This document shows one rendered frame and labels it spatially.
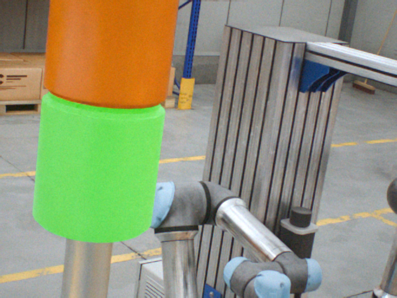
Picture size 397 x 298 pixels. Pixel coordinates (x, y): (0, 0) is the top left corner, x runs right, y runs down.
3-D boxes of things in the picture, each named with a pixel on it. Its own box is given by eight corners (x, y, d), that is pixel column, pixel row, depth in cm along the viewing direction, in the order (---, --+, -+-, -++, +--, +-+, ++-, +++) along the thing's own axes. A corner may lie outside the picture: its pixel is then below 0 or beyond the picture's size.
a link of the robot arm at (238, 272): (260, 283, 186) (285, 305, 176) (217, 287, 181) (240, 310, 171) (265, 252, 184) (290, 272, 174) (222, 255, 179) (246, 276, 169)
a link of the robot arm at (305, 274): (223, 211, 224) (319, 305, 184) (188, 213, 219) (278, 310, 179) (231, 172, 220) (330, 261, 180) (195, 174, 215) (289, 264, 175)
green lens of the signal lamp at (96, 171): (77, 253, 31) (91, 119, 29) (9, 209, 34) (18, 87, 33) (175, 232, 34) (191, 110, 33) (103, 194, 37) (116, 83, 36)
